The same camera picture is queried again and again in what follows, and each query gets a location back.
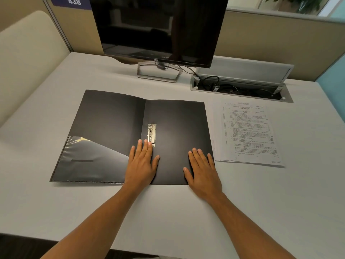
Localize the person's left hand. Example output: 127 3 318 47
125 139 160 190

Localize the person's right hand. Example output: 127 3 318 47
183 148 224 201

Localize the person's left forearm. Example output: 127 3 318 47
40 183 151 259

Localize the person's right forearm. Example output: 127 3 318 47
201 192 297 259

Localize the metal folder spring clip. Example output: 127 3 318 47
147 123 157 148

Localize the black open file folder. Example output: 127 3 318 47
49 89 215 185

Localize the stack of printed papers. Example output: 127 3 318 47
211 101 286 168

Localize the silver monitor stand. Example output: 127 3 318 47
137 61 183 83

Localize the black computer monitor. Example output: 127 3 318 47
89 0 230 69

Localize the beige desk partition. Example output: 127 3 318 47
42 0 345 82

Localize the cream curved side panel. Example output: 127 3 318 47
0 11 71 128

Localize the teal side panel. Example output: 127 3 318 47
316 51 345 107

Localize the blue partition sign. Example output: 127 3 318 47
49 0 92 11

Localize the green plant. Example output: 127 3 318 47
265 0 325 14

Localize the black looped cable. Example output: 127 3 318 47
199 76 220 91

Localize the black monitor cable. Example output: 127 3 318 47
155 61 200 79

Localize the grey cable box lid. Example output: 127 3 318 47
196 56 294 85

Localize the grey desk cable box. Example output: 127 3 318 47
190 75 294 103

